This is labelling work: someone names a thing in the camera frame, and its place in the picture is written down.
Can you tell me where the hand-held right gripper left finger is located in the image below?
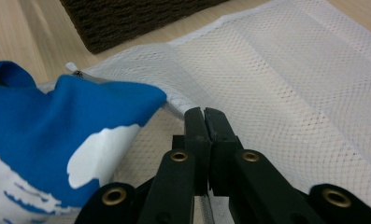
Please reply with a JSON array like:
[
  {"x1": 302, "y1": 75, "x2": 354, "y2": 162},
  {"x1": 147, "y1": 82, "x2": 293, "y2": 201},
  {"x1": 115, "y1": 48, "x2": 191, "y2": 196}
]
[{"x1": 137, "y1": 106, "x2": 212, "y2": 224}]

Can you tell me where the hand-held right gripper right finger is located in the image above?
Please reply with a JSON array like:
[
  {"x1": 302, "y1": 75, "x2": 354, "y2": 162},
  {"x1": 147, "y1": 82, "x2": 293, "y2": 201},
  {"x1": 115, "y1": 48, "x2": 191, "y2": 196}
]
[{"x1": 205, "y1": 106, "x2": 326, "y2": 224}]

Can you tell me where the white mesh laundry bag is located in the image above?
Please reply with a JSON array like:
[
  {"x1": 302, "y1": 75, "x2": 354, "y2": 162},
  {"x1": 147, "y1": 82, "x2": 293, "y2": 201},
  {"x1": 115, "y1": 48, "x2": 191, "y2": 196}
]
[{"x1": 37, "y1": 0, "x2": 371, "y2": 224}]

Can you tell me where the blue shirt with white print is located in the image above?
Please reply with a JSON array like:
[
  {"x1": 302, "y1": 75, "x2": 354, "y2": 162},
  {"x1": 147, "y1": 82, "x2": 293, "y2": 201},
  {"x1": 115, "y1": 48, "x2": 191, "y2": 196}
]
[{"x1": 0, "y1": 60, "x2": 168, "y2": 224}]

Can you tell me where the brown woven basket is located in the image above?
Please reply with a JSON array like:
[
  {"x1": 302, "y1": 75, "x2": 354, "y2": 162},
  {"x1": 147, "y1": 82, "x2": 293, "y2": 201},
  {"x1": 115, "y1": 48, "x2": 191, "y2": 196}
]
[{"x1": 60, "y1": 0, "x2": 229, "y2": 54}]

